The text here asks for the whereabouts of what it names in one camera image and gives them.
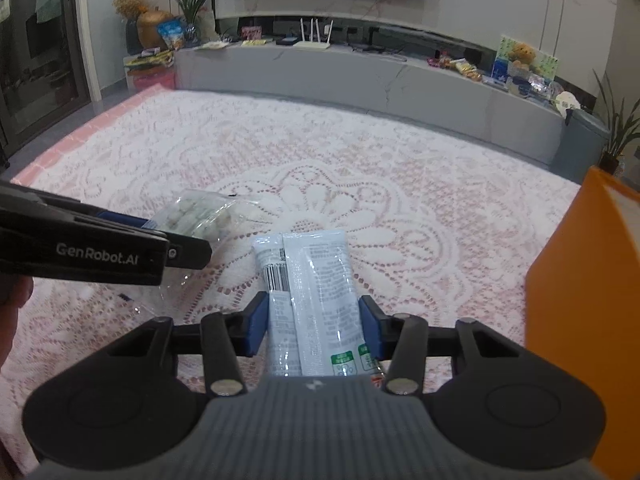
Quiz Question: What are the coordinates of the long leaf green plant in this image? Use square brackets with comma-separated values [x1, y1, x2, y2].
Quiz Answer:
[162, 0, 221, 44]

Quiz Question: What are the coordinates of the pink checked tablecloth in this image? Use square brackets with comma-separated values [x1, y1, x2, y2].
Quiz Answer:
[9, 83, 174, 187]

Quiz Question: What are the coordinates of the dried flower bunch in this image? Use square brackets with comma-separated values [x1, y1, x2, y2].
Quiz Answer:
[112, 0, 151, 19]

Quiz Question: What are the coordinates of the gold vase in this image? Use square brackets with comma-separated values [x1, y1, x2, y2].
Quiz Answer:
[135, 7, 174, 52]

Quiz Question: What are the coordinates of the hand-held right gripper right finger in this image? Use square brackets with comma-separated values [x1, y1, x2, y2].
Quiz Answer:
[360, 295, 551, 394]

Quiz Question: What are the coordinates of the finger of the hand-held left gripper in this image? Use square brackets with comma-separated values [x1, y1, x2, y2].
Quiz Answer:
[75, 211, 169, 234]
[162, 234, 214, 271]

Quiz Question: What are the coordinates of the white router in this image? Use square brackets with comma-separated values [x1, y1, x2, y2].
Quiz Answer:
[292, 17, 335, 51]

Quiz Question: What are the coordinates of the person's left hand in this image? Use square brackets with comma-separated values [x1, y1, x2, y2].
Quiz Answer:
[0, 275, 35, 370]

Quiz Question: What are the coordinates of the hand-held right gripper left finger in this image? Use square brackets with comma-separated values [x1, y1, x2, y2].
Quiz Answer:
[95, 291, 269, 397]

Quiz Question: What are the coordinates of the orange cardboard box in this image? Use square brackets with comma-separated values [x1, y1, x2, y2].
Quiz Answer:
[524, 164, 640, 480]

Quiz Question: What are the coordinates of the white round fan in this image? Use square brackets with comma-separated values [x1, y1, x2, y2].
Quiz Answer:
[553, 90, 582, 112]

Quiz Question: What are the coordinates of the grey trash bin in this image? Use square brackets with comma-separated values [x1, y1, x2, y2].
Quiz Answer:
[547, 107, 612, 184]

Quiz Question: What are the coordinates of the teddy bear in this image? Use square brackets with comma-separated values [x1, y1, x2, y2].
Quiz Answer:
[509, 42, 539, 69]

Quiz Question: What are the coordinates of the blue snack bag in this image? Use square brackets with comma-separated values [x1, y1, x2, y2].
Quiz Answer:
[157, 19, 186, 51]

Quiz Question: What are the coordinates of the pink storage box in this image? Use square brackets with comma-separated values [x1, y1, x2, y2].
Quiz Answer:
[127, 67, 177, 94]

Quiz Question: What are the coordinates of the white snack packet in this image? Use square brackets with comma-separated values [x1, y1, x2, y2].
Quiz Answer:
[251, 228, 387, 379]

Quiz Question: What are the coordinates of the pile of yellow black packets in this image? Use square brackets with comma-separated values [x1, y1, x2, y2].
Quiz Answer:
[124, 49, 176, 69]

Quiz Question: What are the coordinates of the clear bag of pale candies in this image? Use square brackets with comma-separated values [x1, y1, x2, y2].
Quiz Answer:
[114, 188, 262, 312]

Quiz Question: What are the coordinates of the plant in black pot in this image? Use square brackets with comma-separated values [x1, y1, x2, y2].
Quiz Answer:
[592, 67, 640, 173]

